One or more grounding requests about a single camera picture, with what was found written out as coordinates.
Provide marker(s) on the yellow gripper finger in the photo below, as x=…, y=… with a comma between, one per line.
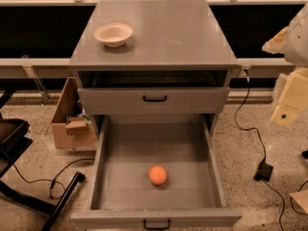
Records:
x=276, y=44
x=293, y=99

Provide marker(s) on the orange fruit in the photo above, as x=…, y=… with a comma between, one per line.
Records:
x=157, y=175

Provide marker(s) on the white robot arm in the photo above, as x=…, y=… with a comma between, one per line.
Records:
x=292, y=42

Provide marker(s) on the grey drawer cabinet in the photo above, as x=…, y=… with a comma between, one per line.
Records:
x=175, y=44

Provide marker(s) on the open grey drawer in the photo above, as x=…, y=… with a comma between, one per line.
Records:
x=121, y=193

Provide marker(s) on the closed grey upper drawer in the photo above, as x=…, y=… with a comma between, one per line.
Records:
x=153, y=101

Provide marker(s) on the cardboard piece at right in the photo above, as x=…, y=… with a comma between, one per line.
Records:
x=301, y=198

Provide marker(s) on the beige paper bowl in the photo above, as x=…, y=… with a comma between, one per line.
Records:
x=113, y=34

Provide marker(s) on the open cardboard box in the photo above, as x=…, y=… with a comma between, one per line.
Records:
x=70, y=129

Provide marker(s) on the black power adapter with cable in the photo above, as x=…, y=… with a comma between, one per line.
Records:
x=264, y=170

